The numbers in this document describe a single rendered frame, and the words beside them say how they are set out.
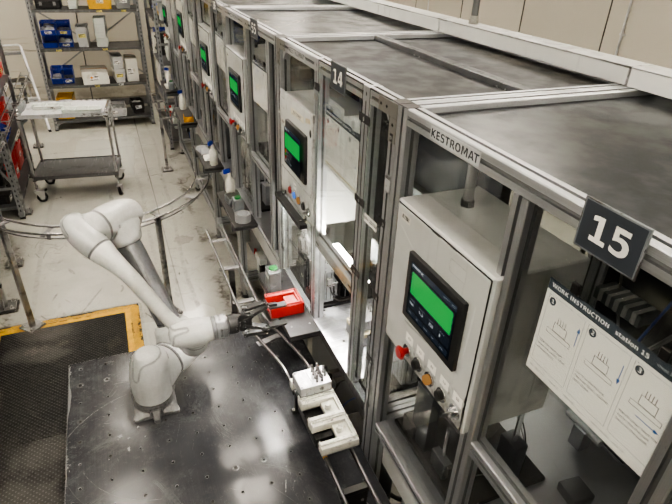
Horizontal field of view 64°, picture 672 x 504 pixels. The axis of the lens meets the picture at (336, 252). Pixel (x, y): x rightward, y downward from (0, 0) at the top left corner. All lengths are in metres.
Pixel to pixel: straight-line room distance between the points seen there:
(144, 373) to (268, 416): 0.53
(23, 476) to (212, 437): 1.28
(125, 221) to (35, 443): 1.58
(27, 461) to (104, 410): 0.94
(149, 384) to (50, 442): 1.21
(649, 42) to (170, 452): 4.81
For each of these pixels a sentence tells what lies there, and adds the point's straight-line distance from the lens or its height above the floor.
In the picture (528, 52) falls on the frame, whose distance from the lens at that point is 2.24.
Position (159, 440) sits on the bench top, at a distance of 2.31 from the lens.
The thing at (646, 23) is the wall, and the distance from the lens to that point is 5.53.
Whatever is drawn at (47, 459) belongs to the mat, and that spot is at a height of 0.01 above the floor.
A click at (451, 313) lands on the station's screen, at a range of 1.27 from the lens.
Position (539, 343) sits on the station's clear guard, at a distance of 1.12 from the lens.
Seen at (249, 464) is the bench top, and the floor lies 0.68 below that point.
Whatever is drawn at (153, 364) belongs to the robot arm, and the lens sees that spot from 2.24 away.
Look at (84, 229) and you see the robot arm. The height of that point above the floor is 1.44.
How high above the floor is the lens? 2.39
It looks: 30 degrees down
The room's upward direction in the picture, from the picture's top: 2 degrees clockwise
